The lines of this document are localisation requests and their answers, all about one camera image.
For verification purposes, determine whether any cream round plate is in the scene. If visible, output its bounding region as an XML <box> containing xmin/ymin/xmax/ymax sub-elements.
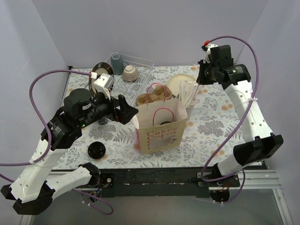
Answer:
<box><xmin>167</xmin><ymin>74</ymin><xmax>196</xmax><ymax>96</ymax></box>

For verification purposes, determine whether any black mounting rail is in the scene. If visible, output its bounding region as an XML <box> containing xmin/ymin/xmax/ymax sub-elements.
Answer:
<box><xmin>100</xmin><ymin>167</ymin><xmax>240</xmax><ymax>198</ymax></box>

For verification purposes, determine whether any patterned ceramic bowl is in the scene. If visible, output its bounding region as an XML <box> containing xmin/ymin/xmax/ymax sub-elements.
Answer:
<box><xmin>122</xmin><ymin>65</ymin><xmax>140</xmax><ymax>82</ymax></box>

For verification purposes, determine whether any black rimmed cream plate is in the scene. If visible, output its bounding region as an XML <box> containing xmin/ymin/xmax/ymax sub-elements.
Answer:
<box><xmin>89</xmin><ymin>62</ymin><xmax>114</xmax><ymax>97</ymax></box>

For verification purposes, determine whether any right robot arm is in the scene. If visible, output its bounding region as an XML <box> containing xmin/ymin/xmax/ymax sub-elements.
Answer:
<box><xmin>197</xmin><ymin>41</ymin><xmax>284</xmax><ymax>186</ymax></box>

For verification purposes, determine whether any white straw holder cup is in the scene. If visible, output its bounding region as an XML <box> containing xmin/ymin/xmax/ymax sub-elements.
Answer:
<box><xmin>176</xmin><ymin>81</ymin><xmax>200</xmax><ymax>119</ymax></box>

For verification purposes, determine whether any grey blue mug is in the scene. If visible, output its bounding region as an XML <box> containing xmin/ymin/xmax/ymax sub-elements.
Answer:
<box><xmin>111</xmin><ymin>54</ymin><xmax>124</xmax><ymax>75</ymax></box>

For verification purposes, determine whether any floral table mat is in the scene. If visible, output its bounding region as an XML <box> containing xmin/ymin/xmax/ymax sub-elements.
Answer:
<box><xmin>45</xmin><ymin>64</ymin><xmax>262</xmax><ymax>169</ymax></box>

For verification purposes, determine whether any white wire dish rack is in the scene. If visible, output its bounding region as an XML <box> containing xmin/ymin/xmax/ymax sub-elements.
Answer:
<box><xmin>103</xmin><ymin>52</ymin><xmax>155</xmax><ymax>111</ymax></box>

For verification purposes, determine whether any pink paper gift bag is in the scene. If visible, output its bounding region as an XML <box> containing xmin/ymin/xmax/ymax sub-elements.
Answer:
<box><xmin>132</xmin><ymin>98</ymin><xmax>188</xmax><ymax>155</ymax></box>

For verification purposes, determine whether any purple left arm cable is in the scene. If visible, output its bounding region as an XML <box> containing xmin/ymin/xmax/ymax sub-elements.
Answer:
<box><xmin>0</xmin><ymin>69</ymin><xmax>114</xmax><ymax>215</ymax></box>

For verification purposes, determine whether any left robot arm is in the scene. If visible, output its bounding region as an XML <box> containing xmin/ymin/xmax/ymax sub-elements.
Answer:
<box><xmin>1</xmin><ymin>73</ymin><xmax>138</xmax><ymax>215</ymax></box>

